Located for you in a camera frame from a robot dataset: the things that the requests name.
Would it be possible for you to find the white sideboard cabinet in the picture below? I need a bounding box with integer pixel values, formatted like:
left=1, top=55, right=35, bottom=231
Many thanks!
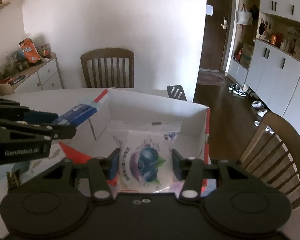
left=0, top=53, right=64, bottom=96

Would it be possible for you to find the wooden chair right side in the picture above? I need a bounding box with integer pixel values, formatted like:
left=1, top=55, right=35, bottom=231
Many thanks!
left=237, top=112, right=300, bottom=210

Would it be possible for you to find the black slotted stool back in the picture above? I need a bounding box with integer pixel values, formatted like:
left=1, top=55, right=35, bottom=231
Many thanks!
left=166, top=85, right=187, bottom=101

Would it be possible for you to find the red cardboard shoe box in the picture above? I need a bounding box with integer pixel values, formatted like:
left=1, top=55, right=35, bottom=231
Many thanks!
left=59, top=88, right=210, bottom=194

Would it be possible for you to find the white wall cabinet unit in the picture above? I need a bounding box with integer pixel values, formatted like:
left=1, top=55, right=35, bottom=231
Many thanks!
left=226, top=0, right=300, bottom=135

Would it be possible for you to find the blueberry snack packet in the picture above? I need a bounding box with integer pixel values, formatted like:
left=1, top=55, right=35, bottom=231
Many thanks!
left=107, top=120, right=182, bottom=193

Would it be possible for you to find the hanging tote bag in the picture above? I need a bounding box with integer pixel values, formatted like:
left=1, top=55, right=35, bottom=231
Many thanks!
left=236, top=5, right=253, bottom=25

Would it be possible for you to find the blue white snack bar packet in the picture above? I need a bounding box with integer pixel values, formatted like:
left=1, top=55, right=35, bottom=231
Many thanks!
left=51, top=98, right=105, bottom=127

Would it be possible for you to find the wooden chair far side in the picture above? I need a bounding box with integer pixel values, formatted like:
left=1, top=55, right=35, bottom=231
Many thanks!
left=81, top=48, right=135, bottom=88

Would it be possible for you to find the wooden chair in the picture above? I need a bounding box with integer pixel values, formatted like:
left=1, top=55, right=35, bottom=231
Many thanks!
left=237, top=112, right=300, bottom=210
left=81, top=48, right=135, bottom=88

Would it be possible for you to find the orange snack bag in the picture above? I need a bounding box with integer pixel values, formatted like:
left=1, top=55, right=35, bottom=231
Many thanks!
left=19, top=38, right=42, bottom=66

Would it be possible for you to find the dark entrance door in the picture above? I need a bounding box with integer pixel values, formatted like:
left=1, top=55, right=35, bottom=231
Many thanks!
left=200, top=0, right=232, bottom=72

